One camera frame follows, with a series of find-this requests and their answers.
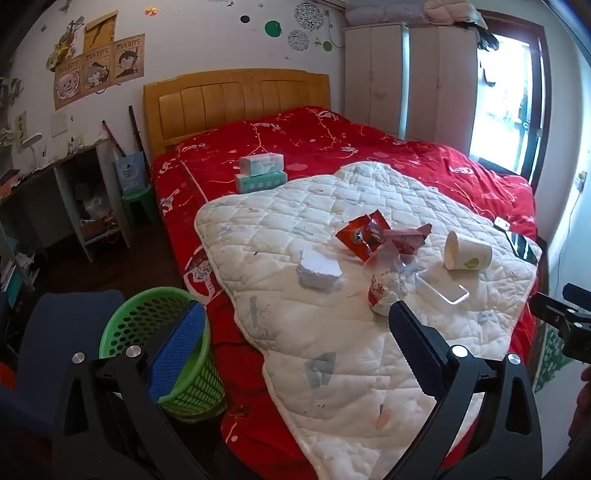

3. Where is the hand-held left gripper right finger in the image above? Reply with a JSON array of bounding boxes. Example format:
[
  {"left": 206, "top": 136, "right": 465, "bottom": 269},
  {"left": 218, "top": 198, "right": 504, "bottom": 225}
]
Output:
[{"left": 383, "top": 299, "right": 543, "bottom": 480}]

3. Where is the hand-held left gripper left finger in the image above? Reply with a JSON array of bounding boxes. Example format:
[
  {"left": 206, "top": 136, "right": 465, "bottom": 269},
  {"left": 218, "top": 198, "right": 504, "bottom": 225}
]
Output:
[{"left": 53, "top": 300, "right": 213, "bottom": 480}]

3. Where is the green plastic basket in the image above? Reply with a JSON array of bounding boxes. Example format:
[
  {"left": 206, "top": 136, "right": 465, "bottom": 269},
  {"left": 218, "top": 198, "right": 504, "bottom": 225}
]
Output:
[{"left": 98, "top": 286, "right": 227, "bottom": 418}]

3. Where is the red white wrapper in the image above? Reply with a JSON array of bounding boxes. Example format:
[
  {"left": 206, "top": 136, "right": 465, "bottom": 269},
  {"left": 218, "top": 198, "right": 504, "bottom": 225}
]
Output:
[{"left": 367, "top": 270, "right": 408, "bottom": 315}]

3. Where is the clear plastic tray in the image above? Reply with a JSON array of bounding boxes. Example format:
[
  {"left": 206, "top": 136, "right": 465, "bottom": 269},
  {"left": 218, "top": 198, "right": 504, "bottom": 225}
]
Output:
[{"left": 416, "top": 268, "right": 470, "bottom": 306}]

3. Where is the clear plastic bag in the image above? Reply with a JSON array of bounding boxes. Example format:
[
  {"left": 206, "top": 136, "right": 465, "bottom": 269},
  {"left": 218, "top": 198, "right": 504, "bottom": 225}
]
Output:
[{"left": 362, "top": 242, "right": 416, "bottom": 282}]

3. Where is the white paper cup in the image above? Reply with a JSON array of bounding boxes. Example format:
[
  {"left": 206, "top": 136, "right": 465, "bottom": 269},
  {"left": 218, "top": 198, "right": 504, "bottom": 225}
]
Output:
[{"left": 444, "top": 230, "right": 492, "bottom": 272}]

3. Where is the pink foil wrapper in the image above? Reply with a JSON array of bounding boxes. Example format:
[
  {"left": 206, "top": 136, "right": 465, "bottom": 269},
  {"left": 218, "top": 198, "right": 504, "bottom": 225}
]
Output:
[{"left": 381, "top": 224, "right": 433, "bottom": 256}]

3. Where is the white paper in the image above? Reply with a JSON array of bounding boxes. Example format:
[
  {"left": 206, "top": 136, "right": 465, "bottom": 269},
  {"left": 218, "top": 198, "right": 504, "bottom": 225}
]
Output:
[{"left": 297, "top": 249, "right": 343, "bottom": 291}]

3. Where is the red snack wrapper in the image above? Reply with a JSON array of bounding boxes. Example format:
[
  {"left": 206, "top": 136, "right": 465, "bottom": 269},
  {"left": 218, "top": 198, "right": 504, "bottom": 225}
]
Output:
[{"left": 335, "top": 210, "right": 392, "bottom": 264}]

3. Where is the person's right hand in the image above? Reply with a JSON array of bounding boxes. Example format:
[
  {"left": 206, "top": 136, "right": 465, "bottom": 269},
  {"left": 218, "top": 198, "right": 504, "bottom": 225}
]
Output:
[{"left": 568, "top": 367, "right": 591, "bottom": 441}]

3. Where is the black smartphone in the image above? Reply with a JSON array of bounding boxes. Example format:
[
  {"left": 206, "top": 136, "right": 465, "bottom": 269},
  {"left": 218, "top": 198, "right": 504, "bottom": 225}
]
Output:
[{"left": 505, "top": 230, "right": 539, "bottom": 266}]

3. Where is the blue chair cushion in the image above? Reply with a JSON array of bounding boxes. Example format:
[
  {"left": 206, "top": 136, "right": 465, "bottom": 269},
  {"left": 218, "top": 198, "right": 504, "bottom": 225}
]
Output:
[{"left": 0, "top": 290, "right": 125, "bottom": 444}]

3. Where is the green plastic stool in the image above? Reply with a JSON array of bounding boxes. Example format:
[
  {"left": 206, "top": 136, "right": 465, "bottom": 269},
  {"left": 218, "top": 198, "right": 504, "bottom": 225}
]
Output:
[{"left": 121, "top": 185, "right": 158, "bottom": 227}]

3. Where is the white quilted blanket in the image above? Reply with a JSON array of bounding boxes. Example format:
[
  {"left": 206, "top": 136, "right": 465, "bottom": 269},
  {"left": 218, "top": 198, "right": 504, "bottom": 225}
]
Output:
[{"left": 194, "top": 161, "right": 542, "bottom": 480}]

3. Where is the shelf with books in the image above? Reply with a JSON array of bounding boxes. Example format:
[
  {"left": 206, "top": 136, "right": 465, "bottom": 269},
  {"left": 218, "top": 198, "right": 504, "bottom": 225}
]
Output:
[{"left": 0, "top": 222, "right": 42, "bottom": 296}]

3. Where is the blue paper bag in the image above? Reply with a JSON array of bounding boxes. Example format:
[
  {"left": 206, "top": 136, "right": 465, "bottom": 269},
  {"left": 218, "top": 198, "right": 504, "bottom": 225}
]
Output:
[{"left": 114, "top": 152, "right": 151, "bottom": 192}]

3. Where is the teal tissue pack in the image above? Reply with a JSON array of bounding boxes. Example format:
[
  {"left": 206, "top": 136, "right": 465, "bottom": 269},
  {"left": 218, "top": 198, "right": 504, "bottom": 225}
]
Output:
[{"left": 234, "top": 172, "right": 288, "bottom": 195}]

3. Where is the window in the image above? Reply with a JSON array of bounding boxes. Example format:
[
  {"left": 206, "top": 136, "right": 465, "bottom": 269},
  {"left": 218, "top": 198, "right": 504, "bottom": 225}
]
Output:
[{"left": 468, "top": 9, "right": 552, "bottom": 185}]

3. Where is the white tissue pack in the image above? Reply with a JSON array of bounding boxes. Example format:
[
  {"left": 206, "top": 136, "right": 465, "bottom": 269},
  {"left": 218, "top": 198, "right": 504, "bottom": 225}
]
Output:
[{"left": 239, "top": 152, "right": 286, "bottom": 178}]

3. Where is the dark wooden stick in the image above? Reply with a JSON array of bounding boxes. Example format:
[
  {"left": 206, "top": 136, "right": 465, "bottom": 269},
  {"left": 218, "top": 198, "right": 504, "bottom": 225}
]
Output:
[{"left": 128, "top": 105, "right": 151, "bottom": 176}]

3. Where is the red wooden stick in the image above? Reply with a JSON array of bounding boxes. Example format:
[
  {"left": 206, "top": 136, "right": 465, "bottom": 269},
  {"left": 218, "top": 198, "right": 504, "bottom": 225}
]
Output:
[{"left": 102, "top": 121, "right": 125, "bottom": 158}]

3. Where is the red printed blanket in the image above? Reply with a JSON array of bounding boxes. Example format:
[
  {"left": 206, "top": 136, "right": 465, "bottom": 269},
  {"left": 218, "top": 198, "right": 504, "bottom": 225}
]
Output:
[{"left": 150, "top": 105, "right": 548, "bottom": 480}]

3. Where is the wooden bed headboard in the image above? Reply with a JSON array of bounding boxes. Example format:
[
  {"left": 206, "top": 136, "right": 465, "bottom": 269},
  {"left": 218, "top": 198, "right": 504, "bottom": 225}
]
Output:
[{"left": 143, "top": 69, "right": 332, "bottom": 158}]

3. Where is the white desk lamp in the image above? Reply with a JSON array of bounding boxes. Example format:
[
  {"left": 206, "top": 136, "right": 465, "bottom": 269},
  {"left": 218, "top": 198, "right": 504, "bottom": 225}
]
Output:
[{"left": 18, "top": 133, "right": 44, "bottom": 171}]

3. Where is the white wardrobe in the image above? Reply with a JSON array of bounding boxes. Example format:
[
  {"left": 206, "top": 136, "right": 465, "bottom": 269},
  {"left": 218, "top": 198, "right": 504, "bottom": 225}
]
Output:
[{"left": 344, "top": 23, "right": 478, "bottom": 155}]

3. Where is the black hanging cloth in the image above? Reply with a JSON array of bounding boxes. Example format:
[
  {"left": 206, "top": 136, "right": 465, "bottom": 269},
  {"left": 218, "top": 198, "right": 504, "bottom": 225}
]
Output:
[{"left": 478, "top": 25, "right": 502, "bottom": 51}]

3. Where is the folded bedding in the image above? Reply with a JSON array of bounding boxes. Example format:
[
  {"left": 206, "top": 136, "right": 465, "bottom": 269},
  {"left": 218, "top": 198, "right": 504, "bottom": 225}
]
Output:
[{"left": 346, "top": 0, "right": 485, "bottom": 28}]

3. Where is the cartoon wall poster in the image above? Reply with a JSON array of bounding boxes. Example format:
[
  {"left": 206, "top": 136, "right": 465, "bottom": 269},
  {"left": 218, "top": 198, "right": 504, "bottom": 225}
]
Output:
[{"left": 46, "top": 16, "right": 146, "bottom": 110}]

